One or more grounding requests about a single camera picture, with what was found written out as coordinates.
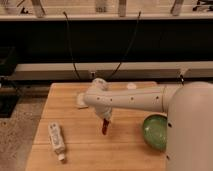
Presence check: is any white paper cup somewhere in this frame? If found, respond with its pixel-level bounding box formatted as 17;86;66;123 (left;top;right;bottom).
126;83;137;90

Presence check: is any black cable middle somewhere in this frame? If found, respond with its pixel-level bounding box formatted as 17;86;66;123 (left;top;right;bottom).
106;11;143;80

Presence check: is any black cable left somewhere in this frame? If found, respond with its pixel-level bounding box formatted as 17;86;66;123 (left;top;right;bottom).
63;11;82;81

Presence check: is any green bowl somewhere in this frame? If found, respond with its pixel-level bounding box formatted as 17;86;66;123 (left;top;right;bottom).
142;114;167;151

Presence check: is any wall power outlet middle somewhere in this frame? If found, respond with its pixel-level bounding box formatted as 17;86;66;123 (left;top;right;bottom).
88;70;97;80

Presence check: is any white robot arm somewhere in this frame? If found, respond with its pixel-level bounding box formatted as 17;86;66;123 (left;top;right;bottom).
84;79;213;171

